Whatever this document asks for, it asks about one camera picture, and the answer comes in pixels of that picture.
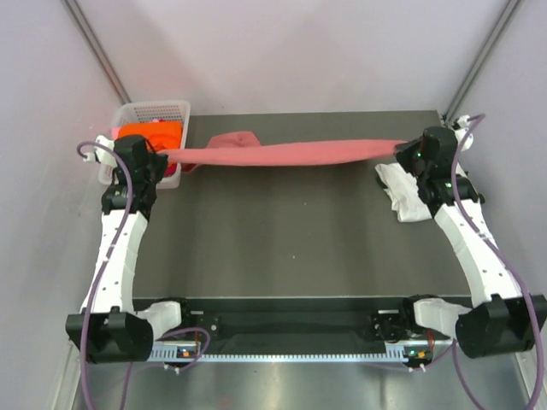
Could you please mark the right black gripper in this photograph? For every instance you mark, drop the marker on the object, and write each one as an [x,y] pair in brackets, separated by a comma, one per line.
[403,150]

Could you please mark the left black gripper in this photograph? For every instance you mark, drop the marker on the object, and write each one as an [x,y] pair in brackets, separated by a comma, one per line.
[161,163]

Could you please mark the salmon pink t shirt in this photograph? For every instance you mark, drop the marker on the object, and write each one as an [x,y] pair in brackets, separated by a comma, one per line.
[243,149]

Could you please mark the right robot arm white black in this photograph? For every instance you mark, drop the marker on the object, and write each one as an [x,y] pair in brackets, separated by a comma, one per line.
[498,322]

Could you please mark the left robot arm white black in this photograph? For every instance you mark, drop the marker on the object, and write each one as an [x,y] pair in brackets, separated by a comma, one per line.
[108,328]

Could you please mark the magenta shirt in basket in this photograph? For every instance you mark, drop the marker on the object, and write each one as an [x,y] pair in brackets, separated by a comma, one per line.
[171,170]

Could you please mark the orange t shirt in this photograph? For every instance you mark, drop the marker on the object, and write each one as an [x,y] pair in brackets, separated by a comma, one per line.
[163,135]

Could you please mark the folded white t shirt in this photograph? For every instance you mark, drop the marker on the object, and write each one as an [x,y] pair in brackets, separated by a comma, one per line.
[401,188]

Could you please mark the white plastic laundry basket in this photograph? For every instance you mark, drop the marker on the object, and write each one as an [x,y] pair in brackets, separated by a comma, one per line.
[141,112]

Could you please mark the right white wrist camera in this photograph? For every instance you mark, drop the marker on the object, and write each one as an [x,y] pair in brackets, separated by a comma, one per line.
[461,127]

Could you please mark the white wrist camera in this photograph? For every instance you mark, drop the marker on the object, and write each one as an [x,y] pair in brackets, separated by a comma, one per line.
[100,150]
[461,127]

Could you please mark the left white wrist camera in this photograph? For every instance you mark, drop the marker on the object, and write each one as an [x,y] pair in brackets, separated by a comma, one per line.
[100,150]

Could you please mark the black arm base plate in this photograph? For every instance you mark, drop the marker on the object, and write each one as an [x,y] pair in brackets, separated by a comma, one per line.
[371,320]

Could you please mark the grey slotted cable duct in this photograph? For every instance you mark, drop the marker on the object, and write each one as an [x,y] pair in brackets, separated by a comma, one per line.
[182,353]

